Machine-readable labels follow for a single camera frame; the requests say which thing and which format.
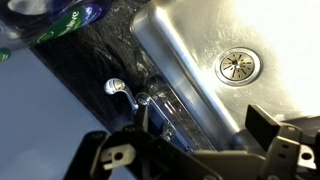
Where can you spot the blue dish soap bottle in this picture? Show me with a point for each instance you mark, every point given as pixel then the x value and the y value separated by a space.
pixel 26 23

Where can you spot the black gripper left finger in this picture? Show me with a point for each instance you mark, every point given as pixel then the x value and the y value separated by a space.
pixel 141 118

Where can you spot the chrome faucet base plate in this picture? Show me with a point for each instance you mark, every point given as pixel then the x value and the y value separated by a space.
pixel 163 124

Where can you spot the stainless steel sink basin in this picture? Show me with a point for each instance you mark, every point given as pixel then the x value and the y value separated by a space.
pixel 183 39

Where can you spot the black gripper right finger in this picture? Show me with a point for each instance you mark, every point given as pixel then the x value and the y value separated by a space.
pixel 261 126

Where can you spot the round sink drain strainer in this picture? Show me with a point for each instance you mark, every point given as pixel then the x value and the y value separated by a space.
pixel 238 66

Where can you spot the chrome faucet handle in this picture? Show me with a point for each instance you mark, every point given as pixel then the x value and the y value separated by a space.
pixel 116 85

